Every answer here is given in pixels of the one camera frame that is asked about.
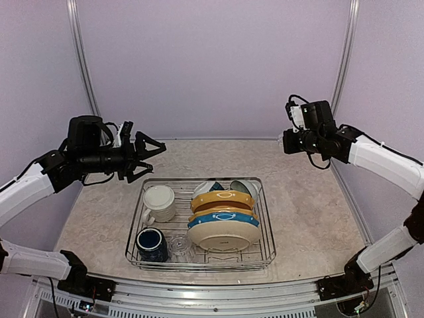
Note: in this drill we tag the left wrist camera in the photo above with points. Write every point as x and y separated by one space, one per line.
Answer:
123 133

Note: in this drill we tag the left frame post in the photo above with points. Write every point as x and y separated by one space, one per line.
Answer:
72 8

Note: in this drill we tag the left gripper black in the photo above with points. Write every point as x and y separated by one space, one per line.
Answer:
132 159

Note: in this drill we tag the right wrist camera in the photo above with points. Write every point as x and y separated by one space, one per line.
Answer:
294 112

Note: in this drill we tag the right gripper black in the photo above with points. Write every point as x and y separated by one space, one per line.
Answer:
290 147

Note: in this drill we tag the pale green checked bowl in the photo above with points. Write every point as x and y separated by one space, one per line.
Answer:
245 186

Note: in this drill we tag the wire dish rack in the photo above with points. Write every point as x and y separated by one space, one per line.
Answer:
257 256

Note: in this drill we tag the frame post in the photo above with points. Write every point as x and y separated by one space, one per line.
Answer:
348 44
72 8

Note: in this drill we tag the white ribbed mug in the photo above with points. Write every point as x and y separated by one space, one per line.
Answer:
159 202

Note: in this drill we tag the right frame post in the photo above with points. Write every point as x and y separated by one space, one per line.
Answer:
348 44

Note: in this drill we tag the faceted clear glass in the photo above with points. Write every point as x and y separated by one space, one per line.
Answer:
180 245

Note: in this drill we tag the dark blue mug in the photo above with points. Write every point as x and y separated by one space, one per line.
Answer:
152 245

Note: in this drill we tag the white blue-rimmed bowl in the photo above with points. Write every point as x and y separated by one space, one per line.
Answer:
206 187

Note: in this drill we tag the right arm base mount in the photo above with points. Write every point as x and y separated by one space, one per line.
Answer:
344 285

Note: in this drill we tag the upper yellow oval dish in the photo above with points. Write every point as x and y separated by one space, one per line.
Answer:
220 198

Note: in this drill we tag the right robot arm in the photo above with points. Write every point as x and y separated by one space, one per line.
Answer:
314 131

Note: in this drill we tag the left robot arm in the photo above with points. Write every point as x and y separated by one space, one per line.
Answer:
89 148

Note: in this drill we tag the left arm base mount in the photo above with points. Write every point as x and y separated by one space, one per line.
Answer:
78 282

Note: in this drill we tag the cream plate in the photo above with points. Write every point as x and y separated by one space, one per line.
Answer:
224 236

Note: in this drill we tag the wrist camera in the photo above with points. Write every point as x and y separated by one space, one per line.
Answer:
123 133
294 112

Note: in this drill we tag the blue oval dish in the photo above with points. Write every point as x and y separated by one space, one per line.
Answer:
250 219

